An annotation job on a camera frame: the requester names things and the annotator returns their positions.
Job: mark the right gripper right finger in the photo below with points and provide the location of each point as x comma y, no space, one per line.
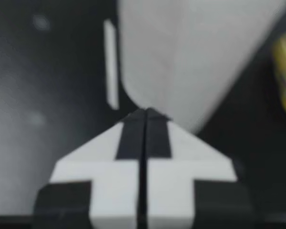
176,186

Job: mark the white paper towel sheet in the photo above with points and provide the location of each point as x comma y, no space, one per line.
181,59

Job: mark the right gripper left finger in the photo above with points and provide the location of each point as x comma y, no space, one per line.
109,186

